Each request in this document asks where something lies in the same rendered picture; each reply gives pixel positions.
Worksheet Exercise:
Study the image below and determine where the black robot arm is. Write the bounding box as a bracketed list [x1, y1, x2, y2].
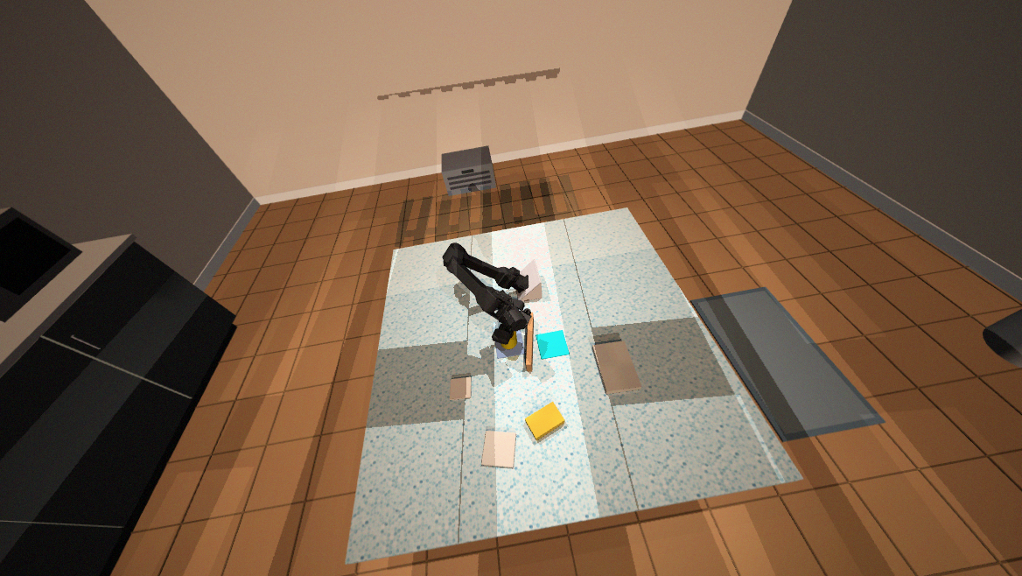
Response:
[442, 242, 532, 331]

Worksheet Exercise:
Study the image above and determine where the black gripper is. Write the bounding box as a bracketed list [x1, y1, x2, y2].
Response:
[492, 299, 525, 345]

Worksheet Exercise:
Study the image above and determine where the orange flat bar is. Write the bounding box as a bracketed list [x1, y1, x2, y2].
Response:
[526, 313, 535, 372]

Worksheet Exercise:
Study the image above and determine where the yellow rectangular block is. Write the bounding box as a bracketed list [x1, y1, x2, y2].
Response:
[525, 402, 564, 440]

